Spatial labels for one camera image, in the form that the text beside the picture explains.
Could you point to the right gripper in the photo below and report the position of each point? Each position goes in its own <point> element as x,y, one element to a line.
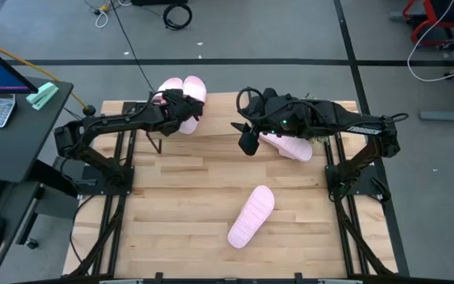
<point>270,114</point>

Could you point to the grey table foot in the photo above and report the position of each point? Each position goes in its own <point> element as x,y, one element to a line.
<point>447,115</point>

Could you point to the black box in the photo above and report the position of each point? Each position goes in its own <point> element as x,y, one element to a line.
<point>160,2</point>

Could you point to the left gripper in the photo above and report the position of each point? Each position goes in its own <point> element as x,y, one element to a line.
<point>176,112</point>

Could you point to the pink foam slide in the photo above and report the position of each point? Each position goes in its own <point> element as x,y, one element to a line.
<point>195,88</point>
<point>250,217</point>
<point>170,84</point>
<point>290,148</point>

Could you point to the mint green stapler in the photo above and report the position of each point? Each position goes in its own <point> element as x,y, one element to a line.
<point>42,96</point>

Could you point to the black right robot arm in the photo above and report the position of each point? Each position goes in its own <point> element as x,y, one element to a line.
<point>349,118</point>

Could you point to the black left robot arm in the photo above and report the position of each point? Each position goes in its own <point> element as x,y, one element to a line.
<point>105,122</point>

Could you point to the black aluminium frame rails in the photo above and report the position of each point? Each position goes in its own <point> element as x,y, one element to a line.
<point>369,185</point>
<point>93,177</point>

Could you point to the dark grey desk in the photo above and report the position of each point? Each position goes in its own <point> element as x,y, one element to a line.
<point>10,150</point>

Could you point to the red cart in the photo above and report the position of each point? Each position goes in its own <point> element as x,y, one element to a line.
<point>447,10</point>

